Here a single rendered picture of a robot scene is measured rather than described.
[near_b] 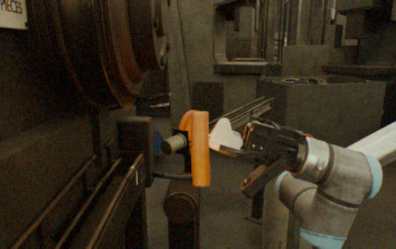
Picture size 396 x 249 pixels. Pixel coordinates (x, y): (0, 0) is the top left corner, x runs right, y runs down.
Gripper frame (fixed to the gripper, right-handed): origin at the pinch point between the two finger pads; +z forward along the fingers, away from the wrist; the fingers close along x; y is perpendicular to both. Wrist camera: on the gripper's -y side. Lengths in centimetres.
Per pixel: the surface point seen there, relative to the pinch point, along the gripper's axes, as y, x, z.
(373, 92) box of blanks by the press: 22, -232, -153
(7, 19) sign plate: 13.6, 9.9, 37.0
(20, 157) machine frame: -6.1, 17.2, 27.7
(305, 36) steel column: 123, -867, -247
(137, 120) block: -10.4, -37.4, 19.7
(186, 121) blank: -11, -59, 4
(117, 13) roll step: 19.7, -0.3, 22.5
